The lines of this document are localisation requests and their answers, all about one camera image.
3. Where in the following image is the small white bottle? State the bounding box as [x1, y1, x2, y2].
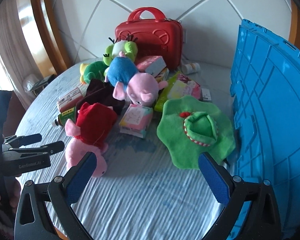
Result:
[182, 63, 201, 75]

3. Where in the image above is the red hard carry case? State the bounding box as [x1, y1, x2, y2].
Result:
[114, 7, 185, 71]

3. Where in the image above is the pink tissue packet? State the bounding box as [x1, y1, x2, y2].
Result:
[136, 55, 167, 76]

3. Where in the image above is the sheer beige curtain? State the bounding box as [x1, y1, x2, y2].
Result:
[0, 4, 33, 97]

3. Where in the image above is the blue plastic crate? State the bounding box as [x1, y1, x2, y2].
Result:
[224, 18, 300, 240]

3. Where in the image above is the pig plush in red dress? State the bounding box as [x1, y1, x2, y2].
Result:
[64, 102, 118, 178]

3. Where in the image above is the green bottle with white cap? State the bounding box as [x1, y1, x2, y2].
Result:
[52, 107, 77, 128]

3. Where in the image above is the dark maroon cloth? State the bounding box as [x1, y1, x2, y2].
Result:
[76, 78, 126, 116]

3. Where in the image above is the yellow green wet wipes pack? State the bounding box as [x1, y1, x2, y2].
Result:
[154, 71, 202, 112]

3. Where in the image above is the green crocodile toy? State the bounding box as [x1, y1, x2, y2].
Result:
[156, 94, 237, 171]

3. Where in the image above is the green yellow turtle plush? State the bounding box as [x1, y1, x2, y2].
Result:
[79, 61, 110, 85]

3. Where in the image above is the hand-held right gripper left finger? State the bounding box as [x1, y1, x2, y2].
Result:
[14, 151, 98, 240]

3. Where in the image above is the red white tissue packet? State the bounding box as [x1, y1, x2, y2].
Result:
[57, 87, 83, 111]

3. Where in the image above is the clear plastic bag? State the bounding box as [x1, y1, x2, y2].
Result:
[22, 73, 41, 92]

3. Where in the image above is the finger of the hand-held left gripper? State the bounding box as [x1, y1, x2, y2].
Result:
[8, 140, 66, 157]
[3, 133, 43, 147]

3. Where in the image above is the green frog plush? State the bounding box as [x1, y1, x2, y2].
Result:
[102, 37, 138, 66]

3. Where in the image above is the pastel tissue packet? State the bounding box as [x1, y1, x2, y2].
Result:
[118, 104, 154, 139]

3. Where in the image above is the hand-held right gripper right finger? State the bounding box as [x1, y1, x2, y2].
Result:
[198, 152, 282, 240]

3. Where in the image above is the red yellow printed box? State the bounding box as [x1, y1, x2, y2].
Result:
[154, 67, 170, 82]

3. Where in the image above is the pig plush in blue shirt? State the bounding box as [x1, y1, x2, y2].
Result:
[104, 56, 168, 107]

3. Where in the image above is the round desktop with blue cloth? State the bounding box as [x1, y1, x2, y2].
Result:
[14, 60, 240, 240]

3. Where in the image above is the person's left hand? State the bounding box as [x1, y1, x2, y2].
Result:
[0, 176, 22, 208]

